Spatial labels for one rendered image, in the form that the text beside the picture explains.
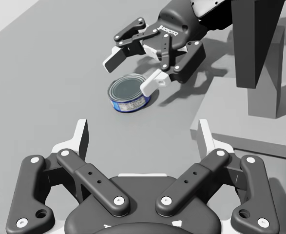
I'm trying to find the blue flat can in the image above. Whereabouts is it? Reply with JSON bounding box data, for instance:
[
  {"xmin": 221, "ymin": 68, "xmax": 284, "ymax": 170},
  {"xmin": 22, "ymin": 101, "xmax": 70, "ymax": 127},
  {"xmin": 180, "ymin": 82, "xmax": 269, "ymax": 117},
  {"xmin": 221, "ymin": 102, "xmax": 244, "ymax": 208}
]
[{"xmin": 107, "ymin": 73, "xmax": 152, "ymax": 113}]

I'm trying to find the black screen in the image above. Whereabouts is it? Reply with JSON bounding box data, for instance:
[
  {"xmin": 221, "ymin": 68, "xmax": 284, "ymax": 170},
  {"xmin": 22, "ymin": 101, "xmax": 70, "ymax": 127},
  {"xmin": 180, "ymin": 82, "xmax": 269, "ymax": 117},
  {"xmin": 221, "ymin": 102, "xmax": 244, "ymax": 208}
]
[{"xmin": 231, "ymin": 0, "xmax": 285, "ymax": 89}]

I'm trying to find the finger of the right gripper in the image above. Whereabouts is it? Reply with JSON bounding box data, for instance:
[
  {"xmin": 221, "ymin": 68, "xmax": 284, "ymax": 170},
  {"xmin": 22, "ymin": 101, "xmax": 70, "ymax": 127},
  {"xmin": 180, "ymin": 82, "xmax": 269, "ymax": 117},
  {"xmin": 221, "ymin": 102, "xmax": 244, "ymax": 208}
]
[
  {"xmin": 102, "ymin": 17, "xmax": 159, "ymax": 74},
  {"xmin": 139, "ymin": 33, "xmax": 206, "ymax": 97}
]

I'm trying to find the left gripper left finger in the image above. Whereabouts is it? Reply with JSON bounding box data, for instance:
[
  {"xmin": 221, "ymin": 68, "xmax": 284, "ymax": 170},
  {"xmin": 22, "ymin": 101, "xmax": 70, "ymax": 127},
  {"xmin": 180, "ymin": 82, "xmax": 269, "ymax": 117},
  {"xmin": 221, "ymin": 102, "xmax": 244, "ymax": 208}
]
[{"xmin": 5, "ymin": 118, "xmax": 131, "ymax": 234}]

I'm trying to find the grey stand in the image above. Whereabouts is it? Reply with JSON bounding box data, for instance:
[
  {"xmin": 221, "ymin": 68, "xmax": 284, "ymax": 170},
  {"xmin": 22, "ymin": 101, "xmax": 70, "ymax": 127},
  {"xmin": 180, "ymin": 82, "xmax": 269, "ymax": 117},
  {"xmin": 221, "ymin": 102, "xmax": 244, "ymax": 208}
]
[{"xmin": 190, "ymin": 25, "xmax": 286, "ymax": 162}]

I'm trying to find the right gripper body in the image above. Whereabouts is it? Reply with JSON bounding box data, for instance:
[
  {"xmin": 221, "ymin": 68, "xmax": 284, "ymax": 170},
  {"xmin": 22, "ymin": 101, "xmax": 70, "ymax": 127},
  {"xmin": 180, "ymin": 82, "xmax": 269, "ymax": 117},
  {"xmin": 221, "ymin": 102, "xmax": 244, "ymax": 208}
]
[{"xmin": 142, "ymin": 0, "xmax": 208, "ymax": 60}]

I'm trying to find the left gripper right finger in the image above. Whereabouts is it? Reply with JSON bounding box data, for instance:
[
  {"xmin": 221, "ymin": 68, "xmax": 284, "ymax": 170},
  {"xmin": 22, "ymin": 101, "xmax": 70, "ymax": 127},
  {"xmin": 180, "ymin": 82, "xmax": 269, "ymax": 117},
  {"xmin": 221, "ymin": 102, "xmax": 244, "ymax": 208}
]
[{"xmin": 154, "ymin": 118, "xmax": 282, "ymax": 233}]

